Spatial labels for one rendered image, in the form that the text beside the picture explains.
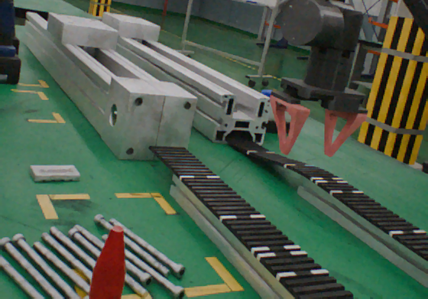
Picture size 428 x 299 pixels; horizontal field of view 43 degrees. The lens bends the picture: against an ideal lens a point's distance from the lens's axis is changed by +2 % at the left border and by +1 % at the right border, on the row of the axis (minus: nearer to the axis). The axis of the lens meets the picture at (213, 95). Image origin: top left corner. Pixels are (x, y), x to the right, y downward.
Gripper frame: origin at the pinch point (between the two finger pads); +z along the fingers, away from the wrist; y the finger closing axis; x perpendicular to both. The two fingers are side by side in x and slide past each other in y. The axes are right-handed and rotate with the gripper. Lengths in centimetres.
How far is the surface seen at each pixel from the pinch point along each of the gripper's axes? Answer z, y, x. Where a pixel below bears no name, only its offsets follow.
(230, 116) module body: 0.9, 2.5, -17.8
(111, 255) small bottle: -5, 39, 32
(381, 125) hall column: 53, -256, -221
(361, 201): 2.4, 0.2, 11.7
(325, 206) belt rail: 4.7, 2.0, 8.1
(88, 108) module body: 3.7, 23.7, -26.7
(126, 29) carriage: -5, 3, -75
